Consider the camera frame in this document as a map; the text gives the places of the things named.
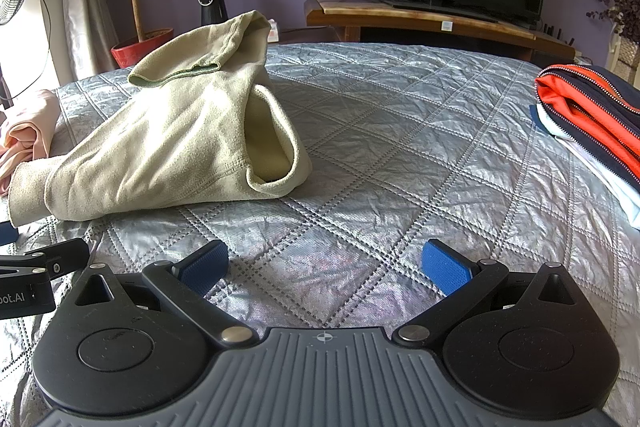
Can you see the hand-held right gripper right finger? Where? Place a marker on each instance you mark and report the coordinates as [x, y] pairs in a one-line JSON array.
[[445, 264]]

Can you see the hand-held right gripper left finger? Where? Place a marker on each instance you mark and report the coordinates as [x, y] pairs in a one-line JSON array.
[[202, 267]]

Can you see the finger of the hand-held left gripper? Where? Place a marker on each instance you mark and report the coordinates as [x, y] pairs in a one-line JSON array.
[[65, 253]]

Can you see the pale green fleece sweater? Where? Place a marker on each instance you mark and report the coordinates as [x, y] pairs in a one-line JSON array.
[[175, 132]]

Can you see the grey quilted bedspread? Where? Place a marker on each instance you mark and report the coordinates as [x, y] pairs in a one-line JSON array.
[[400, 157]]

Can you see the pink garment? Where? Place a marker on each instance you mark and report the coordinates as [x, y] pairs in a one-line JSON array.
[[25, 132]]

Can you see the blue folded garment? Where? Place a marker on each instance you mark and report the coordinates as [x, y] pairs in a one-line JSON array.
[[542, 119]]

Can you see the white folded garment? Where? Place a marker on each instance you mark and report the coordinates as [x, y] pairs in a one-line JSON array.
[[600, 172]]

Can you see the grey silky curtain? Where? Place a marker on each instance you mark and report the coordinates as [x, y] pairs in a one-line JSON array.
[[85, 17]]

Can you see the small white label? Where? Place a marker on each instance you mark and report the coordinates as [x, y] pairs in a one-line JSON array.
[[446, 26]]

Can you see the orange tissue box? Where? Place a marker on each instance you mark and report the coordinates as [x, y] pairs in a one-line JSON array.
[[273, 34]]

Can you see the black router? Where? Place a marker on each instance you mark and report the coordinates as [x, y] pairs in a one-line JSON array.
[[550, 32]]

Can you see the black cylindrical speaker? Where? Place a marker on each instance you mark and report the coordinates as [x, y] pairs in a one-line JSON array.
[[215, 7]]

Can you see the wooden television stand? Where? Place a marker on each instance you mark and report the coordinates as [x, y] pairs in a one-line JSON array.
[[350, 14]]

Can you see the white wicker plant stand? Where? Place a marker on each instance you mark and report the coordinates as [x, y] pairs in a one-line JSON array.
[[631, 57]]

